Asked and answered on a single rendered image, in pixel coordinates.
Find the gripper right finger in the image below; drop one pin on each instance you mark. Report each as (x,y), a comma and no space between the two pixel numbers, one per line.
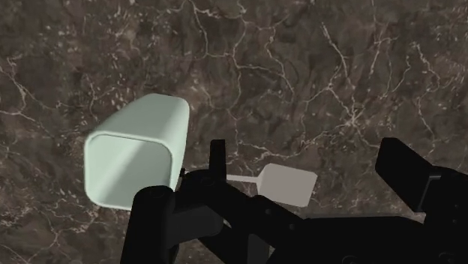
(438,193)

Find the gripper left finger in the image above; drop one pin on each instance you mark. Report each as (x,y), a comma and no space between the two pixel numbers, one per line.
(190,219)

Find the pale green square cup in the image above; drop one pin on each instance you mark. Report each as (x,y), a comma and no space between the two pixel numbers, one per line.
(128,164)

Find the grey flat spatula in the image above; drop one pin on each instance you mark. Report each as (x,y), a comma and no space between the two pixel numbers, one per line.
(285,184)

